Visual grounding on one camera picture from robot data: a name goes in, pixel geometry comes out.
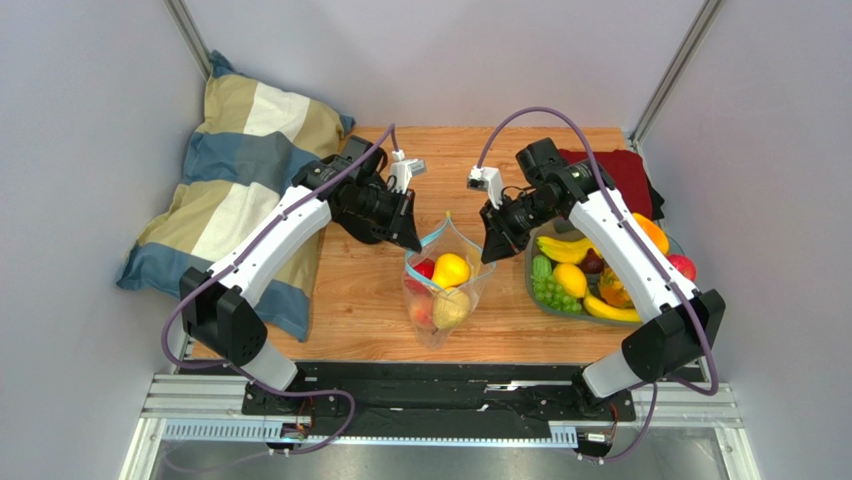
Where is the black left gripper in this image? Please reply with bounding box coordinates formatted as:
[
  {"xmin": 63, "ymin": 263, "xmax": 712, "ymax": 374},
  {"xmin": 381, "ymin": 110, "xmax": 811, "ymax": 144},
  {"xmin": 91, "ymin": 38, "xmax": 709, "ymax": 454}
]
[{"xmin": 351, "ymin": 183, "xmax": 422, "ymax": 255}]

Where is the red tomato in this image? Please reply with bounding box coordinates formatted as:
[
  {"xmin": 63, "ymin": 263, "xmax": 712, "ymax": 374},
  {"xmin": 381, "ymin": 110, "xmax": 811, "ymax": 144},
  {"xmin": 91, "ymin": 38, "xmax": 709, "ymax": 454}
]
[{"xmin": 413, "ymin": 258, "xmax": 435, "ymax": 280}]

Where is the clear zip top bag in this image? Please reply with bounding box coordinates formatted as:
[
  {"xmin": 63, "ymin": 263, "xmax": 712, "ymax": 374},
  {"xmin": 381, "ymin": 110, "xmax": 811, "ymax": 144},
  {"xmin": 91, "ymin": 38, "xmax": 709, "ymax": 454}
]
[{"xmin": 402, "ymin": 213, "xmax": 496, "ymax": 350}]

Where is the yellow pear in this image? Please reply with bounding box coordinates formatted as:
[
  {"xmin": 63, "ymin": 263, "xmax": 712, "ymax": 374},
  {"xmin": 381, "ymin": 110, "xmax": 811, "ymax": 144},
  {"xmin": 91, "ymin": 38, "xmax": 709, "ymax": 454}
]
[{"xmin": 431, "ymin": 253, "xmax": 471, "ymax": 290}]

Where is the green grape bunch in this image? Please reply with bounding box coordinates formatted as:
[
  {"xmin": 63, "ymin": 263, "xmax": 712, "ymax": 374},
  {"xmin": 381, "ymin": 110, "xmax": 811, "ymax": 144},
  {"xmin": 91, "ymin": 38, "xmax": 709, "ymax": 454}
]
[{"xmin": 532, "ymin": 276, "xmax": 582, "ymax": 314}]

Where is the pink peach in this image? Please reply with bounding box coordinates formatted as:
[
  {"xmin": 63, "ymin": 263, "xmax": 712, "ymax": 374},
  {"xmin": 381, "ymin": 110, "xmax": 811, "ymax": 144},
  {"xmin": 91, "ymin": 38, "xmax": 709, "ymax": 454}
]
[{"xmin": 408, "ymin": 295, "xmax": 435, "ymax": 331}]

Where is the beige bumpy fruit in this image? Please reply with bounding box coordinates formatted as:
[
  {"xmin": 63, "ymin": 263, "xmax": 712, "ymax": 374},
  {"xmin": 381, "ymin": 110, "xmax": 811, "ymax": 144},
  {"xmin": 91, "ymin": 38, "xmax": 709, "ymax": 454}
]
[{"xmin": 432, "ymin": 290, "xmax": 471, "ymax": 330}]

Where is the yellow lemon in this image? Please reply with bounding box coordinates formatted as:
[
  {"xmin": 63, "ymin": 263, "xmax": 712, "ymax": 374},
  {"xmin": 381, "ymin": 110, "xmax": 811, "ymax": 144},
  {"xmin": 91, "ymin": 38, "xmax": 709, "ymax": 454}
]
[{"xmin": 552, "ymin": 263, "xmax": 588, "ymax": 298}]

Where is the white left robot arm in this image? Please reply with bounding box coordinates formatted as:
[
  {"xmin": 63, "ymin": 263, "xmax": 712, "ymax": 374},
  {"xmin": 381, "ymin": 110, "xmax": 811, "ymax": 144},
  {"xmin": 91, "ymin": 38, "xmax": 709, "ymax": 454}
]
[{"xmin": 176, "ymin": 136, "xmax": 426, "ymax": 392}]

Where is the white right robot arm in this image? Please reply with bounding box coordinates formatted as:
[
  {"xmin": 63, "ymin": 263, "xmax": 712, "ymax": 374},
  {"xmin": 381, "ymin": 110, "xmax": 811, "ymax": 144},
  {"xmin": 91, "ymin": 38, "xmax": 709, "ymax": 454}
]
[{"xmin": 467, "ymin": 138, "xmax": 725, "ymax": 399}]

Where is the green cucumber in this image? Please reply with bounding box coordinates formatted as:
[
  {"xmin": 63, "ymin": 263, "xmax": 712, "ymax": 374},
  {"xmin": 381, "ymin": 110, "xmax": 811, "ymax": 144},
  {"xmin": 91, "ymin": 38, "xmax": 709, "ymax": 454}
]
[{"xmin": 530, "ymin": 254, "xmax": 552, "ymax": 282}]

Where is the grey fruit tray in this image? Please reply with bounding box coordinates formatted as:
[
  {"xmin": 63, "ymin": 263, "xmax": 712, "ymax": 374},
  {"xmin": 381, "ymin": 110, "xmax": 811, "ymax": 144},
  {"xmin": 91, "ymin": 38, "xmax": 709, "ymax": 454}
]
[{"xmin": 523, "ymin": 219, "xmax": 687, "ymax": 327}]

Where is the dark purple plum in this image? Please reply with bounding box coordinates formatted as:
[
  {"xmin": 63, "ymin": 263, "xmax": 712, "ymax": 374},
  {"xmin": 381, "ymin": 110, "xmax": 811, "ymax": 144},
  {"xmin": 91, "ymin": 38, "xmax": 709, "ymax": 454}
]
[{"xmin": 578, "ymin": 248, "xmax": 605, "ymax": 275}]

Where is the yellow banana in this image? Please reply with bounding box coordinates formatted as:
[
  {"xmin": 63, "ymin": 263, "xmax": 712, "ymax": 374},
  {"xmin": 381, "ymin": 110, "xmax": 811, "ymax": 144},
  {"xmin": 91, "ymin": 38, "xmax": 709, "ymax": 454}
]
[{"xmin": 583, "ymin": 294, "xmax": 641, "ymax": 323}]

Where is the orange pineapple toy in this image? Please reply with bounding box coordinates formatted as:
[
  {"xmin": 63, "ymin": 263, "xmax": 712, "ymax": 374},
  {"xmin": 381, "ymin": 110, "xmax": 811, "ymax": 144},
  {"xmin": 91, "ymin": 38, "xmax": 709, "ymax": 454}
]
[{"xmin": 597, "ymin": 266, "xmax": 634, "ymax": 309}]

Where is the folded red cloth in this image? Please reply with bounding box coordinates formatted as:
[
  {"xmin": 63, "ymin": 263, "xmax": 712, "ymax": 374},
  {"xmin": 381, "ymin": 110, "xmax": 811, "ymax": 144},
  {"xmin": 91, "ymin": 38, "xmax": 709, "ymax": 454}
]
[{"xmin": 594, "ymin": 150, "xmax": 665, "ymax": 221}]

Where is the orange yellow mango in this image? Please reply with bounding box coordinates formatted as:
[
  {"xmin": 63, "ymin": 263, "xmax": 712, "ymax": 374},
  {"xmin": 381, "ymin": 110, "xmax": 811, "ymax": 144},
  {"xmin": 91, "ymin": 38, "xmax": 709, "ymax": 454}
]
[{"xmin": 632, "ymin": 212, "xmax": 670, "ymax": 255}]

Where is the red apple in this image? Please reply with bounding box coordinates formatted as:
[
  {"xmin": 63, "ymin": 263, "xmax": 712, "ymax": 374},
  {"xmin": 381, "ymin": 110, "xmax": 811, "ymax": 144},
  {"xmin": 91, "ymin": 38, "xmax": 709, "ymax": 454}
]
[{"xmin": 666, "ymin": 254, "xmax": 697, "ymax": 282}]

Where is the striped blue beige pillow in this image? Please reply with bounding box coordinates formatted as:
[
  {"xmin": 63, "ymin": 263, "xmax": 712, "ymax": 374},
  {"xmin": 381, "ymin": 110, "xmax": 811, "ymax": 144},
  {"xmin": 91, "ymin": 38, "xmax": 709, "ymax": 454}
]
[{"xmin": 116, "ymin": 50, "xmax": 356, "ymax": 343}]

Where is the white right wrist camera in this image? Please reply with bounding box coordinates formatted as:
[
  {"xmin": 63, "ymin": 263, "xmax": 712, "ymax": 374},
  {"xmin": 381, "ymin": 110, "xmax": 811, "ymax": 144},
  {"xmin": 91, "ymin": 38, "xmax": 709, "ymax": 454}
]
[{"xmin": 466, "ymin": 166, "xmax": 504, "ymax": 209}]

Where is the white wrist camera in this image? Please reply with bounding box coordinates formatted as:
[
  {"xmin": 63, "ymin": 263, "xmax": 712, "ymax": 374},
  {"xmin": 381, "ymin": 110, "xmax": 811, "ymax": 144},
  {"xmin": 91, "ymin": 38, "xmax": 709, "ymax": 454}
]
[
  {"xmin": 466, "ymin": 166, "xmax": 504, "ymax": 209},
  {"xmin": 387, "ymin": 149, "xmax": 427, "ymax": 193}
]

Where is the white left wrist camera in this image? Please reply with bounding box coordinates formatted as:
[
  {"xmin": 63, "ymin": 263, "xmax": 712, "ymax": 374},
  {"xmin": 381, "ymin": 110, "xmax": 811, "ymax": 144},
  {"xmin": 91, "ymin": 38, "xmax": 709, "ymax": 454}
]
[{"xmin": 387, "ymin": 149, "xmax": 427, "ymax": 193}]

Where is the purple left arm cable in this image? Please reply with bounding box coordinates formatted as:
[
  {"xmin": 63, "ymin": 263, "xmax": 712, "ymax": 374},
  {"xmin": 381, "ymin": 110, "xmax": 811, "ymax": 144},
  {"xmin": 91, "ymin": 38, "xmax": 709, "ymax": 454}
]
[{"xmin": 161, "ymin": 123, "xmax": 357, "ymax": 457}]

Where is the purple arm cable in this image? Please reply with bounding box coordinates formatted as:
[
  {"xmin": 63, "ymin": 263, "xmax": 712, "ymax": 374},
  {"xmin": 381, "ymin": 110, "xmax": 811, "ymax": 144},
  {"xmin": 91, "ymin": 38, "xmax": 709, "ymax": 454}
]
[
  {"xmin": 161, "ymin": 123, "xmax": 357, "ymax": 457},
  {"xmin": 475, "ymin": 106, "xmax": 720, "ymax": 465}
]

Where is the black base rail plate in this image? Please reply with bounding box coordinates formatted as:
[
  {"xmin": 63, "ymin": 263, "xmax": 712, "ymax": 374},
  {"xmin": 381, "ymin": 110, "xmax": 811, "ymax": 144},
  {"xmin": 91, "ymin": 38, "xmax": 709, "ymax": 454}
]
[{"xmin": 241, "ymin": 361, "xmax": 638, "ymax": 441}]

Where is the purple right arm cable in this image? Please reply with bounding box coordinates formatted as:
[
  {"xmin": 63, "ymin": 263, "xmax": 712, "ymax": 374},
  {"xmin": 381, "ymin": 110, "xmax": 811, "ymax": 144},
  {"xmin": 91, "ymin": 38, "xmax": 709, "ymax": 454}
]
[{"xmin": 475, "ymin": 106, "xmax": 720, "ymax": 465}]

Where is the left aluminium frame post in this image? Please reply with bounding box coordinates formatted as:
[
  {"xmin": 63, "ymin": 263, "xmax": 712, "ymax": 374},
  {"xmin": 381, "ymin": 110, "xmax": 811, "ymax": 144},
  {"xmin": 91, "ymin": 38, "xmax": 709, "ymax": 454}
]
[{"xmin": 163, "ymin": 0, "xmax": 212, "ymax": 79}]

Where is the aluminium frame post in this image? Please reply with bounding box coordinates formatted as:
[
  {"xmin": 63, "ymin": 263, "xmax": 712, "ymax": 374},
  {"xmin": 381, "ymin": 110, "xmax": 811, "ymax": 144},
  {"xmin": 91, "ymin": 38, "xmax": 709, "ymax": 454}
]
[
  {"xmin": 626, "ymin": 0, "xmax": 726, "ymax": 152},
  {"xmin": 163, "ymin": 0, "xmax": 212, "ymax": 79}
]

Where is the right aluminium frame post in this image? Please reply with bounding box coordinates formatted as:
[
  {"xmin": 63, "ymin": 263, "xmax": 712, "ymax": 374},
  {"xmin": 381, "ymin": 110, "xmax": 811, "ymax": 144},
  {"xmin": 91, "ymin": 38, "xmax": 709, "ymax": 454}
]
[{"xmin": 626, "ymin": 0, "xmax": 726, "ymax": 152}]

